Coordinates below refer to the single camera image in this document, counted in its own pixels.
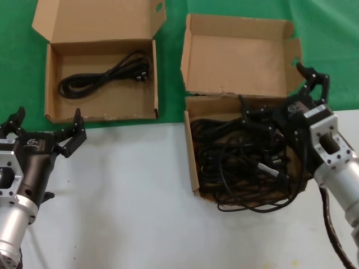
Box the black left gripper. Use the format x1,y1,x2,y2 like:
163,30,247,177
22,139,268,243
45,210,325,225
0,105,88,201

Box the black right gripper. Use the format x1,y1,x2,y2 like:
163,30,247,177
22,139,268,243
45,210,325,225
238,63,330,173

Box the black power cord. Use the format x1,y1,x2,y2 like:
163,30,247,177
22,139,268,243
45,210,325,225
57,50,151,99

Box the cardboard box with torn lid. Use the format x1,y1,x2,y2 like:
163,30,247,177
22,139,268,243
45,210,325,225
179,13,312,202

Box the cardboard box with intact lid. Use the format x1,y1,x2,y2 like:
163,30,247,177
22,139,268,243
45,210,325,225
31,0,167,124

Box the green table cloth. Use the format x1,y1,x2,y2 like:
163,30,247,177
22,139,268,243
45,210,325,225
0,0,359,132

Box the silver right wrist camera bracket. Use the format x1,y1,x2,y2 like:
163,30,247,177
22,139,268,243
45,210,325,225
304,103,359,170

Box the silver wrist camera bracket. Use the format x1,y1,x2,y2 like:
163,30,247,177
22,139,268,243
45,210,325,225
304,103,359,170
0,150,25,199

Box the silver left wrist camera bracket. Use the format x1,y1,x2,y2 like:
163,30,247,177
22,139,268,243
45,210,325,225
0,150,25,199

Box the black cable with silver connector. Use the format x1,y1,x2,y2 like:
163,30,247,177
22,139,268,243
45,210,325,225
252,161,298,202

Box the tangled black power cords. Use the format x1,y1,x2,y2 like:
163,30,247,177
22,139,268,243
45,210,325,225
190,95,301,214

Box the dark braided cable harness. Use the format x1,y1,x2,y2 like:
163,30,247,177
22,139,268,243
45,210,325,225
319,186,358,269

